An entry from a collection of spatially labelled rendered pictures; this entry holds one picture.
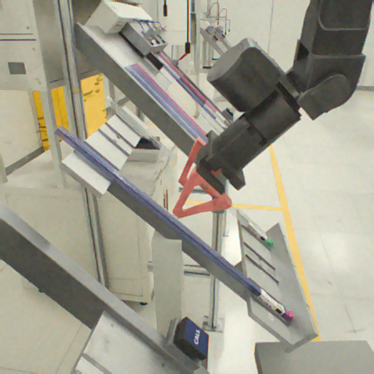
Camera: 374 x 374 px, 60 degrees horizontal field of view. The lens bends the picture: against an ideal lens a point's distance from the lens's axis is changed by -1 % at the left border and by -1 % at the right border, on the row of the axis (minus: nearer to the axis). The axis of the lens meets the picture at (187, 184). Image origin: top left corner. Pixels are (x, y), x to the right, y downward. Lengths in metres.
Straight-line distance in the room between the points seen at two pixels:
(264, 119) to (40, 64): 0.96
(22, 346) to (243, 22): 7.07
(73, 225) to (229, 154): 1.10
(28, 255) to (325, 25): 0.44
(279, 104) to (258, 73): 0.05
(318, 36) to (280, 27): 7.36
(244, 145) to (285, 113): 0.06
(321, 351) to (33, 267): 0.58
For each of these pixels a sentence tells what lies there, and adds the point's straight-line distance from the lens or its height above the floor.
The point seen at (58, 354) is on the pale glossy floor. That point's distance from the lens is 1.59.
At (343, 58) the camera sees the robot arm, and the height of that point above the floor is 1.17.
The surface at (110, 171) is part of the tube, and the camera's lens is 0.50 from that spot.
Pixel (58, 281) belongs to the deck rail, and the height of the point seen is 0.89.
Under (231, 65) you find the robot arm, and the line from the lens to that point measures 0.39.
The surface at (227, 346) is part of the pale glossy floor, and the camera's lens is 1.53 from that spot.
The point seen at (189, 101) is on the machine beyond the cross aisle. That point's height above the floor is 0.26.
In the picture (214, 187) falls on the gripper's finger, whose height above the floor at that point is 1.02.
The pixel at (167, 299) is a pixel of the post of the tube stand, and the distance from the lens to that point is 0.75.
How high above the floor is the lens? 1.20
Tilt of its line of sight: 26 degrees down
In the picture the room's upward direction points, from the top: straight up
